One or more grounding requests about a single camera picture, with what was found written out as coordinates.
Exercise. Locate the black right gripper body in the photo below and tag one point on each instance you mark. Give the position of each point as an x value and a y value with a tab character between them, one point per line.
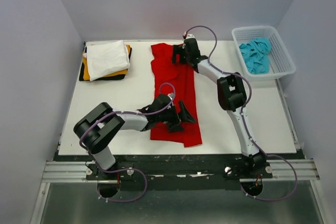
188	58

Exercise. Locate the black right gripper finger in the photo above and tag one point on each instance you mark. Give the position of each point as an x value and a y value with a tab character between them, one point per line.
178	55
182	45

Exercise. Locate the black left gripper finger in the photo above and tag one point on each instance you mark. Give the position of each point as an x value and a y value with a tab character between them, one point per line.
184	114
173	127

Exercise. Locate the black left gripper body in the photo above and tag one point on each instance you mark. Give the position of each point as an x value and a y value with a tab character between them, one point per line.
170	116

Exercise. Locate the red t shirt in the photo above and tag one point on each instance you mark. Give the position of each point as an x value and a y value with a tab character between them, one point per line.
179	78

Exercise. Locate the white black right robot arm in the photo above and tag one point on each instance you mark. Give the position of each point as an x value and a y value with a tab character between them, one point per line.
232	98

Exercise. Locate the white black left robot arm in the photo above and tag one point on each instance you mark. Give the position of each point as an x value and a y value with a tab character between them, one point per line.
97	129

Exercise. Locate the teal crumpled t shirt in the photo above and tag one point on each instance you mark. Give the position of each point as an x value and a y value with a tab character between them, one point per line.
255	55

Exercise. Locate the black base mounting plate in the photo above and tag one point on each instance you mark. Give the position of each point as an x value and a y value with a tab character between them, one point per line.
174	172

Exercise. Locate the white folded t shirt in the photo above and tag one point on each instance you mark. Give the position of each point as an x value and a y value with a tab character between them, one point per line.
107	58

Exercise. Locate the yellow folded t shirt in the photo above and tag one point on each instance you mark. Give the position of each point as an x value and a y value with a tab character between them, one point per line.
106	61

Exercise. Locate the white plastic laundry basket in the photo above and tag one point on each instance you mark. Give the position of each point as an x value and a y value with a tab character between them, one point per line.
280	61

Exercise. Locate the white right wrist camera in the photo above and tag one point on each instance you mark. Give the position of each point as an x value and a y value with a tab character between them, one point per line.
188	36

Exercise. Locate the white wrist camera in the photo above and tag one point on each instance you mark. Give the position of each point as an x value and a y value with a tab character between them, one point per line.
188	36
171	96

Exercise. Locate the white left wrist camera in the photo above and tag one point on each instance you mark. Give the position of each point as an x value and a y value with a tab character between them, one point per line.
171	96

